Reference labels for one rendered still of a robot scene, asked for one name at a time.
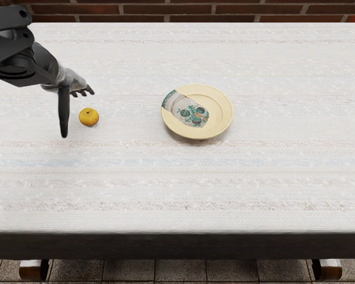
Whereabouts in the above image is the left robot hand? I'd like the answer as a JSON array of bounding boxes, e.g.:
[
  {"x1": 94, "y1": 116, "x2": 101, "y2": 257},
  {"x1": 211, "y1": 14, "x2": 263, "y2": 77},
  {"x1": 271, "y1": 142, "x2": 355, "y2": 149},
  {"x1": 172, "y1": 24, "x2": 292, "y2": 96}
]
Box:
[{"x1": 40, "y1": 67, "x2": 95, "y2": 139}]

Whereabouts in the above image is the round yellow fruit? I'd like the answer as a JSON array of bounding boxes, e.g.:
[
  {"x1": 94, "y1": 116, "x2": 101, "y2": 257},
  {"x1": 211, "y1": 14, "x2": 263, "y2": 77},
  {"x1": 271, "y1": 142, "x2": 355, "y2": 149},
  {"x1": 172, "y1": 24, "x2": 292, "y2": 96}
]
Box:
[{"x1": 78, "y1": 106, "x2": 100, "y2": 128}]

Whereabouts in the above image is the cream plate with printed pattern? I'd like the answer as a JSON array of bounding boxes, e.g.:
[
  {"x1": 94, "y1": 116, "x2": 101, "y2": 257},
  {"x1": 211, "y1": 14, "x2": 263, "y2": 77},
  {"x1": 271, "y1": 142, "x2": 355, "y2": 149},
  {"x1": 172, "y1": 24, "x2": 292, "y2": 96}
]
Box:
[{"x1": 160, "y1": 83, "x2": 235, "y2": 141}]

